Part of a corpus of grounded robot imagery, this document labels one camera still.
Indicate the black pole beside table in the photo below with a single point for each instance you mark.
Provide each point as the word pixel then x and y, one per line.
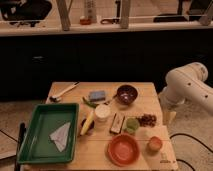
pixel 22 130

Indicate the brown grapes bunch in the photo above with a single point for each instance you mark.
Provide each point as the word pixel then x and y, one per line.
pixel 147 120

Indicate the white round container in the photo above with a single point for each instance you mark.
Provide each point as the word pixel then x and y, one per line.
pixel 102 112

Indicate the red object on shelf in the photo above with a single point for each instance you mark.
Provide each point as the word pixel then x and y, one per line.
pixel 84 21

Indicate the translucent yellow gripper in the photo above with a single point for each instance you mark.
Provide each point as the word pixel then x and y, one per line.
pixel 168 116

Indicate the green bean pod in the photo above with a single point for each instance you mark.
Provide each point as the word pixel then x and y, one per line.
pixel 90 104

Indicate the white folded cloth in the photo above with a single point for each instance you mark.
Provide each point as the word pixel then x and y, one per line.
pixel 60 136

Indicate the black office chair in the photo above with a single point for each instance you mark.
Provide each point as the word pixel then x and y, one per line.
pixel 30 12

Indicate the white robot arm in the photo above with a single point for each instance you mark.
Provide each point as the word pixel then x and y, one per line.
pixel 185 83

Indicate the purple bowl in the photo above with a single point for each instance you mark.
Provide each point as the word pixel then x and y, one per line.
pixel 127 94

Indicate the blue sponge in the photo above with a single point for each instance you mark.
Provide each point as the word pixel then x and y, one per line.
pixel 97 95

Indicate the brown rectangular box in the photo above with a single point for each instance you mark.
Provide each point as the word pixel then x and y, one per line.
pixel 117 123

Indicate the green plastic tray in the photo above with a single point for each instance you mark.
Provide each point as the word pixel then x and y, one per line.
pixel 38 147

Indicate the orange bowl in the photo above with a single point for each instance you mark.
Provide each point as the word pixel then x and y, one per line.
pixel 123 150

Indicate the yellow banana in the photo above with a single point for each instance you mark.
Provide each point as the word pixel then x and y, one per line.
pixel 84 129

